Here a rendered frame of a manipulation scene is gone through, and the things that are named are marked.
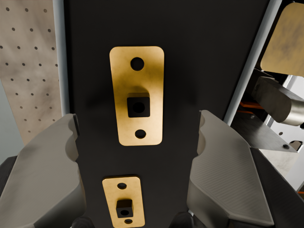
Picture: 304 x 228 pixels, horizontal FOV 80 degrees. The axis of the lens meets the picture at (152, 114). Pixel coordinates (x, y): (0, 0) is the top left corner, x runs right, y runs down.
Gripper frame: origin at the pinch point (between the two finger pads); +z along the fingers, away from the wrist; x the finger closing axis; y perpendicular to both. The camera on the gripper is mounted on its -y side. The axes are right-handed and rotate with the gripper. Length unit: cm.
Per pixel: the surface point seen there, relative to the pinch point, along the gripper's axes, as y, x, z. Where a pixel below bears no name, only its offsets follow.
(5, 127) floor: 71, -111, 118
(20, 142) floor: 87, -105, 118
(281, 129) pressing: 13.9, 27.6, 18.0
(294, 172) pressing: 26.1, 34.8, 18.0
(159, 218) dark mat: 15.5, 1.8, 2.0
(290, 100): 3.3, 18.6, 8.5
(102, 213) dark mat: 14.0, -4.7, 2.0
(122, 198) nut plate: 11.3, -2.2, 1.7
